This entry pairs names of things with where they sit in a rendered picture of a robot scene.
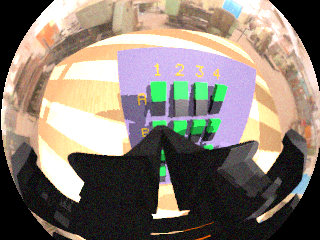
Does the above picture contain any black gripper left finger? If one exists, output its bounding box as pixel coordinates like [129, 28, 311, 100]
[67, 124, 161, 213]

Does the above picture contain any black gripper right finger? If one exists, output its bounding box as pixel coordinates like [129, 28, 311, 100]
[160, 124, 259, 212]

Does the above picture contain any lavender switch panel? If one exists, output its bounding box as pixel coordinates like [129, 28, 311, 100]
[117, 47, 257, 149]

